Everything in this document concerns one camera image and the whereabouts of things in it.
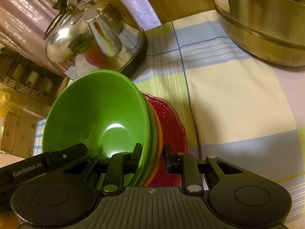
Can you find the green plastic bowl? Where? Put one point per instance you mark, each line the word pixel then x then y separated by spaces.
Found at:
pixel 153 138
pixel 95 114

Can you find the orange plastic bowl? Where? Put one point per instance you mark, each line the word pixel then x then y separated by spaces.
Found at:
pixel 159 143

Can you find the steel steamer pot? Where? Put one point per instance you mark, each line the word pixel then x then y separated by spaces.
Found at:
pixel 262 28

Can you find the blue white checked cloth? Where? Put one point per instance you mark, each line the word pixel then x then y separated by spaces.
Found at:
pixel 39 136

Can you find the steel kettle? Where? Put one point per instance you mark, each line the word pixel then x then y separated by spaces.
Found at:
pixel 71 47

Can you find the cardboard box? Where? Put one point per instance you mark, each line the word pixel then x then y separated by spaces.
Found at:
pixel 19 133

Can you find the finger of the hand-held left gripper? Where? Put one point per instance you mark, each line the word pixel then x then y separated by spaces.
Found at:
pixel 71 153

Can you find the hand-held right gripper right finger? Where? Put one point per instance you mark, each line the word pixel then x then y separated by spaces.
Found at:
pixel 169 161

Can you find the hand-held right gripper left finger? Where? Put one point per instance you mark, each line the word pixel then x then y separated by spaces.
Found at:
pixel 137 156

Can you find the pink glass plate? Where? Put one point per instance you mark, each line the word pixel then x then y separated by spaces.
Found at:
pixel 174 128

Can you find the checked tablecloth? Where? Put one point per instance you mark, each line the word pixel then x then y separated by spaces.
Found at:
pixel 226 100

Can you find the yellow plastic bag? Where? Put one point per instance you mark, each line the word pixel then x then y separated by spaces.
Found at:
pixel 4 97

